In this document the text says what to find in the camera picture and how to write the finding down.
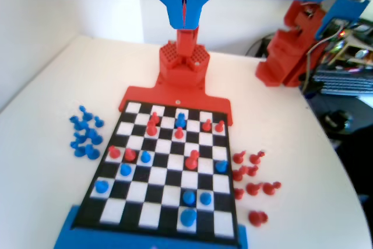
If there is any black cable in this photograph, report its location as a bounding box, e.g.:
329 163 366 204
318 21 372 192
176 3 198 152
246 34 273 57

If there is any blue round game piece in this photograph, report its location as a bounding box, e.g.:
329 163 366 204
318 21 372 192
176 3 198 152
180 208 198 227

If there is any black and white chessboard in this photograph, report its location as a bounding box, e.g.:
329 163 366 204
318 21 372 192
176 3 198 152
71 100 241 246

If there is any wooden desk organizer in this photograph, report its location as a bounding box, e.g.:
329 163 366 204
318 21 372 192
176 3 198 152
326 38 373 68

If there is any blue controller board holder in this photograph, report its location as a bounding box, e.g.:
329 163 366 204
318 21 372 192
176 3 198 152
314 0 370 40

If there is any black computer keyboard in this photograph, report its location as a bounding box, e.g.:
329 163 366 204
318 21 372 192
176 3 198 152
313 69 373 96

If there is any black computer mouse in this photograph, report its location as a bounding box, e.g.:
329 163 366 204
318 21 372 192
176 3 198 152
323 110 355 129

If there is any red queen chess piece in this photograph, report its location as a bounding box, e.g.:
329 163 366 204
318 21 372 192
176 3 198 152
185 149 200 171

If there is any blue board base plate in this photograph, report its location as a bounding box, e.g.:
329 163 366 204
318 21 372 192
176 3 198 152
54 205 248 249

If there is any coloured wire bundle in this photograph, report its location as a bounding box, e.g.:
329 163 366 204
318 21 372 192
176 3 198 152
301 27 347 92

